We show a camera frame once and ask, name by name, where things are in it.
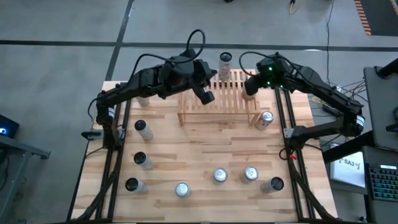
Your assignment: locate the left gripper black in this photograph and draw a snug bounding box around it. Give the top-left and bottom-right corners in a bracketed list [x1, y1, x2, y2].
[185, 57, 218, 106]

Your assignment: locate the silver Diet Coke can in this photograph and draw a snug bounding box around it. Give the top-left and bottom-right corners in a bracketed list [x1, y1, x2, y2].
[254, 111, 275, 131]
[241, 166, 259, 184]
[212, 167, 229, 184]

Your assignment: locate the wooden slatted shelf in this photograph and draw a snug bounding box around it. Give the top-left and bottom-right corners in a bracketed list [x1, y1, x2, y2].
[176, 68, 262, 127]

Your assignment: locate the black metal bar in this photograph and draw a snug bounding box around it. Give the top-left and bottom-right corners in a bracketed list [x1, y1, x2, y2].
[322, 130, 376, 164]

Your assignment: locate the white paper sign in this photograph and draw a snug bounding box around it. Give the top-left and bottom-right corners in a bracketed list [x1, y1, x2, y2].
[329, 151, 367, 189]

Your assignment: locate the grey side table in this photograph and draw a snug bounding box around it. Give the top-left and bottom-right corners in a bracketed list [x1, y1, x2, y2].
[363, 65, 398, 150]

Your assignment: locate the black mat orange striped edge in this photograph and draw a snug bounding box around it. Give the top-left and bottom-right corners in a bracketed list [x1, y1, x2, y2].
[353, 0, 398, 37]

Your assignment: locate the dark grey desk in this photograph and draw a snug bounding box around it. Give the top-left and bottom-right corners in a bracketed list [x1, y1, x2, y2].
[362, 145, 398, 224]

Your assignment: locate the grey metal stand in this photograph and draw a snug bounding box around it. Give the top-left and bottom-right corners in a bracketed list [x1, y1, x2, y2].
[0, 134, 52, 223]

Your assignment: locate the black device blue light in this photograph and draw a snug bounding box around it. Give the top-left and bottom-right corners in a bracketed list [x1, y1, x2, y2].
[0, 114, 20, 139]

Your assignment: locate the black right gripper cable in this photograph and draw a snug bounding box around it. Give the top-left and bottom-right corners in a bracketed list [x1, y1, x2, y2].
[238, 50, 266, 78]

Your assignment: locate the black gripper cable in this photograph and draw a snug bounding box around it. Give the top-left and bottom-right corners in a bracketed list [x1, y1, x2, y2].
[238, 50, 266, 78]
[129, 29, 206, 82]

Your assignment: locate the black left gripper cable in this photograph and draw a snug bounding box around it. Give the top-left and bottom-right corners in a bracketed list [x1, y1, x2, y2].
[129, 29, 206, 82]

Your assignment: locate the thin black floor cable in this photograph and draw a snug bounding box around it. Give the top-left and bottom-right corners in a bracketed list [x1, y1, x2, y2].
[325, 0, 336, 85]

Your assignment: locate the coloured cable bundle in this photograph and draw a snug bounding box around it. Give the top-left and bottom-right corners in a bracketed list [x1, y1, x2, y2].
[312, 79, 366, 108]

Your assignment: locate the yellow floor cable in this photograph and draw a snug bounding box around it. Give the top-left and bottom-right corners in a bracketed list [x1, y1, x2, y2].
[288, 0, 305, 16]

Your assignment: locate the black clamp bracket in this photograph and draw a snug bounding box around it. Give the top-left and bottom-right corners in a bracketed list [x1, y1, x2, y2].
[81, 129, 105, 141]

